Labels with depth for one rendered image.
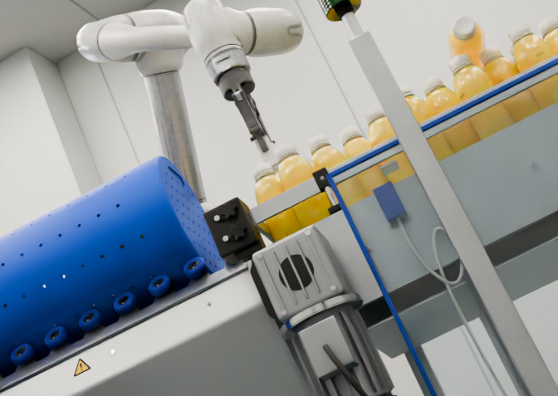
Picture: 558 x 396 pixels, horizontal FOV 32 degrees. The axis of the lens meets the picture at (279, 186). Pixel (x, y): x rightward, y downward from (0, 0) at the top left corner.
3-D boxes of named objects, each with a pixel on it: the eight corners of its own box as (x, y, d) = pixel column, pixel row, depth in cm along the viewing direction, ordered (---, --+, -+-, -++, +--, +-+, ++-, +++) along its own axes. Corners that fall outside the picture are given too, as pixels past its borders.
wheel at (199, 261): (185, 269, 183) (180, 261, 182) (207, 259, 183) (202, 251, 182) (188, 283, 179) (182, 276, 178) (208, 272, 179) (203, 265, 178)
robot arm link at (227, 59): (198, 58, 209) (208, 80, 207) (236, 38, 208) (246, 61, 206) (212, 74, 218) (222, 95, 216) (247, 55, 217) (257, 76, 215)
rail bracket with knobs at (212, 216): (238, 274, 173) (217, 224, 176) (274, 256, 172) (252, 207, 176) (222, 264, 164) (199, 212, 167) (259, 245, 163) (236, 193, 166)
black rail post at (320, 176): (331, 217, 165) (313, 177, 168) (347, 208, 165) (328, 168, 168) (329, 213, 163) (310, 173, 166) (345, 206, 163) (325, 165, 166)
